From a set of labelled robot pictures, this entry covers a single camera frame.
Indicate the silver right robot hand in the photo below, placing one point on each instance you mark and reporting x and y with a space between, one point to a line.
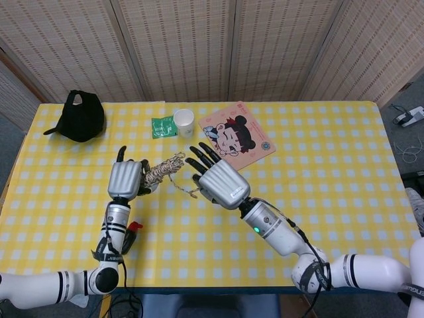
223 182

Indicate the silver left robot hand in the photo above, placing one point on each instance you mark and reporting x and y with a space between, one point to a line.
124 179

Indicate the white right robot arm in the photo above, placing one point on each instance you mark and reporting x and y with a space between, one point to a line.
281 235

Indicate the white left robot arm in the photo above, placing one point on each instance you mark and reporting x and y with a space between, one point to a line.
114 225

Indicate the pink cartoon mouse pad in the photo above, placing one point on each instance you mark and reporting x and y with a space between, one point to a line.
255 136

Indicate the black red small tool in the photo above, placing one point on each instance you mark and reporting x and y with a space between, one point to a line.
130 238

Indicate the green foil packet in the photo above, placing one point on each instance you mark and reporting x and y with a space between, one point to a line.
162 127

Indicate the white paper cup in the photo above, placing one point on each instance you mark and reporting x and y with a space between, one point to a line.
185 127

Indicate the yellow checked tablecloth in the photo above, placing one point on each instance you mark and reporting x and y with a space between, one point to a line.
232 251

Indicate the black baseball cap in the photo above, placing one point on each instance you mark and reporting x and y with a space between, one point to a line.
79 119

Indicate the blue chair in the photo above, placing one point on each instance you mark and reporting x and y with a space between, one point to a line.
212 306

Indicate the woven bamboo folding screen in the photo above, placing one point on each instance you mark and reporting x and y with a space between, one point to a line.
198 49

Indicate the grey shoe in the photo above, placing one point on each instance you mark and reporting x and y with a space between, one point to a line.
416 205

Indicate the white foot pedal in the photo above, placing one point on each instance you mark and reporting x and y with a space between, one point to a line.
410 116

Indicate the blue table frame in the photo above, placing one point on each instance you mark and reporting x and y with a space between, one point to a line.
232 290

